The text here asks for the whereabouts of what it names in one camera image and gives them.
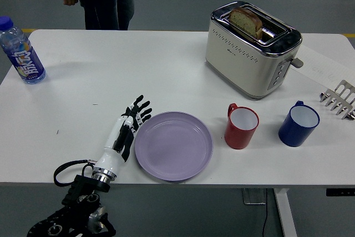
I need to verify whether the clear plastic bracket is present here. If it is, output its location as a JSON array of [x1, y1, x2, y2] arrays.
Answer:
[[240, 188, 267, 205]]

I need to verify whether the blue mug white inside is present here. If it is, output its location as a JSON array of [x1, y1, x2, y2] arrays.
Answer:
[[278, 100, 321, 148]]

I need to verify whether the brown bread slice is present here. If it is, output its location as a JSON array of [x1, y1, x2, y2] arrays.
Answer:
[[229, 7, 263, 41]]

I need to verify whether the black desk control panel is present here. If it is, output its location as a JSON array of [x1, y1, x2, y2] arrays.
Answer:
[[326, 189, 355, 197]]

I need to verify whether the person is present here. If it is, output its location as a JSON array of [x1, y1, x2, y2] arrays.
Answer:
[[51, 0, 134, 31]]

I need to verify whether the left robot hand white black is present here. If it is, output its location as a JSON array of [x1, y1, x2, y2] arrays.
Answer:
[[93, 94, 153, 177]]

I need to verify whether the white table leg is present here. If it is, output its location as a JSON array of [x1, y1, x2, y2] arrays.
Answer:
[[273, 188, 298, 237]]

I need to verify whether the silver metal toast rack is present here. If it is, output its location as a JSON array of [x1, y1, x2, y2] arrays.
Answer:
[[319, 79, 355, 121]]

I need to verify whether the white paper sheet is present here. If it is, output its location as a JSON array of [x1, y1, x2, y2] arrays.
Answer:
[[288, 43, 355, 88]]

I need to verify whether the red mug white inside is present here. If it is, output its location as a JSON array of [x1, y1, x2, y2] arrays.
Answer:
[[224, 103, 260, 150]]

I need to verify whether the cream and chrome toaster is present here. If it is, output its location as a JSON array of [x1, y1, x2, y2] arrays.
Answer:
[[205, 1, 305, 100]]

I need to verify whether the clear bottle with blue label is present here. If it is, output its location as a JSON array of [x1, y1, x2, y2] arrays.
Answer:
[[0, 16, 47, 85]]

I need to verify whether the thin black hanging cable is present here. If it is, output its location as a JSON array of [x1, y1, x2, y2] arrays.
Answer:
[[261, 203, 269, 237]]

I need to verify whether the lilac round plate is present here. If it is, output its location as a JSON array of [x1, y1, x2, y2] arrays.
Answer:
[[134, 111, 214, 182]]

